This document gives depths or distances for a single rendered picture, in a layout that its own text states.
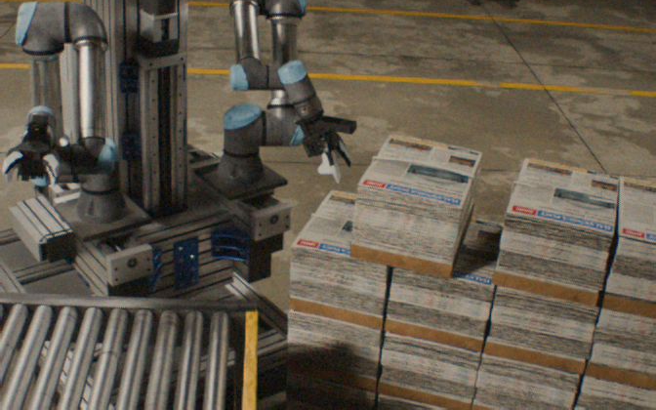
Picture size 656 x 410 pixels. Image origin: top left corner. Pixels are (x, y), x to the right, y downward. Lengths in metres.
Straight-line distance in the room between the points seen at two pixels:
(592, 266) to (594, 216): 0.13
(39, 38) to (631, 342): 1.78
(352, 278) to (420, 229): 0.27
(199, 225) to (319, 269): 0.48
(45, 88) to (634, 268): 1.64
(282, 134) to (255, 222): 0.29
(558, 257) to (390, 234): 0.45
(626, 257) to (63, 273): 2.15
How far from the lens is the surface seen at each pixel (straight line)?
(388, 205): 2.37
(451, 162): 2.56
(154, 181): 2.81
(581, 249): 2.36
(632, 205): 2.49
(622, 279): 2.40
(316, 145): 2.56
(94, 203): 2.65
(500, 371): 2.59
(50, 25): 2.44
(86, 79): 2.39
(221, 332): 2.23
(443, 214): 2.34
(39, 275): 3.55
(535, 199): 2.42
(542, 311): 2.47
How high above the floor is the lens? 2.13
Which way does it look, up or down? 27 degrees down
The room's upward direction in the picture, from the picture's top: 4 degrees clockwise
